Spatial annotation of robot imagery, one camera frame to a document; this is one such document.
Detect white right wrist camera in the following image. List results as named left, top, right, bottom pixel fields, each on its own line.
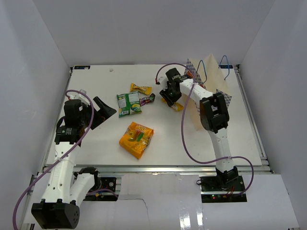
left=156, top=76, right=168, bottom=90

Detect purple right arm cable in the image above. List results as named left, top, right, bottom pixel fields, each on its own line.
left=155, top=62, right=254, bottom=195

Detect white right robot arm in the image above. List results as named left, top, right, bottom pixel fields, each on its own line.
left=155, top=68, right=238, bottom=191

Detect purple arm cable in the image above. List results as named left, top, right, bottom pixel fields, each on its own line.
left=155, top=62, right=254, bottom=195
left=12, top=90, right=118, bottom=230

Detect yellow snack bar wrapper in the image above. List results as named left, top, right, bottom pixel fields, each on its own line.
left=161, top=98, right=184, bottom=112

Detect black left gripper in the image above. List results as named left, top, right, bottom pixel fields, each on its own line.
left=79, top=96, right=116, bottom=129

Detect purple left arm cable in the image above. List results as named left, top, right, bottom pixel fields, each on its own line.
left=12, top=90, right=118, bottom=230

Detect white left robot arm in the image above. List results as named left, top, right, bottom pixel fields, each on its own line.
left=31, top=94, right=116, bottom=230

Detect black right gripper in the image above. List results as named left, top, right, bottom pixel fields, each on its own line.
left=160, top=84, right=182, bottom=107

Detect green snack bag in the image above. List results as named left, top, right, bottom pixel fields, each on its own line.
left=117, top=92, right=142, bottom=118

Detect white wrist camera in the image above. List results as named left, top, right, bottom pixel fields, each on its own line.
left=156, top=76, right=168, bottom=90
left=66, top=92, right=88, bottom=101

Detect yellow candy packet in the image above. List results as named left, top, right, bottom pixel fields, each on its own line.
left=130, top=83, right=152, bottom=95

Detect checkered paper bag blue handles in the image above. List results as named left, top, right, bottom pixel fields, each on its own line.
left=185, top=54, right=232, bottom=130

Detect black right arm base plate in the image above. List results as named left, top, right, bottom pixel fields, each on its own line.
left=196, top=176, right=247, bottom=204

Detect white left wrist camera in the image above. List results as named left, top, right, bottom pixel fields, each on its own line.
left=66, top=92, right=88, bottom=101

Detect orange gummy candy bag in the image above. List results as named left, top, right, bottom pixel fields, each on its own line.
left=119, top=122, right=154, bottom=160

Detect dark purple candy packet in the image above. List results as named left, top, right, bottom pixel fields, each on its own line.
left=140, top=93, right=155, bottom=106

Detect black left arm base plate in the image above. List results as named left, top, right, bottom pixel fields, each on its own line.
left=83, top=177, right=118, bottom=202

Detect black XDOF label plate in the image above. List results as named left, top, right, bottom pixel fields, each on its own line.
left=74, top=65, right=91, bottom=70

